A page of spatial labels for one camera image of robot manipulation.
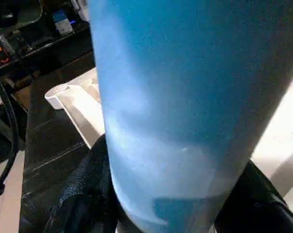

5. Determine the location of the white plastic table top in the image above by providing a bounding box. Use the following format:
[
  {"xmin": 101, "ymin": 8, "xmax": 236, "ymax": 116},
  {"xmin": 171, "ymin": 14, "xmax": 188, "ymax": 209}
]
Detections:
[{"xmin": 44, "ymin": 67, "xmax": 293, "ymax": 207}]

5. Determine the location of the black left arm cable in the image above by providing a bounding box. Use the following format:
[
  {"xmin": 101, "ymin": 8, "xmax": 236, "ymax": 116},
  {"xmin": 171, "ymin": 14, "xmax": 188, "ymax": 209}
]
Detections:
[{"xmin": 0, "ymin": 69, "xmax": 20, "ymax": 195}]

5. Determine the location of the white plastic table leg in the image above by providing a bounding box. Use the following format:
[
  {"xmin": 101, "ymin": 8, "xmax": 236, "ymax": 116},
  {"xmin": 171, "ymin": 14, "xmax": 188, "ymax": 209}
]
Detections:
[{"xmin": 86, "ymin": 0, "xmax": 293, "ymax": 231}]

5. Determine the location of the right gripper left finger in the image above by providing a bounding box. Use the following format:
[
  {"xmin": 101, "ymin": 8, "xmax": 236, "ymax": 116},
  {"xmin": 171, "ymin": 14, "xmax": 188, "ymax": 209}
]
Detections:
[{"xmin": 43, "ymin": 133, "xmax": 121, "ymax": 233}]

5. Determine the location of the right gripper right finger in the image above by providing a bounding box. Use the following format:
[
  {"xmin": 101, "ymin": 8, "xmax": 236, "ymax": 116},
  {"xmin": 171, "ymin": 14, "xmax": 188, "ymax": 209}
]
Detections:
[{"xmin": 213, "ymin": 160, "xmax": 293, "ymax": 233}]

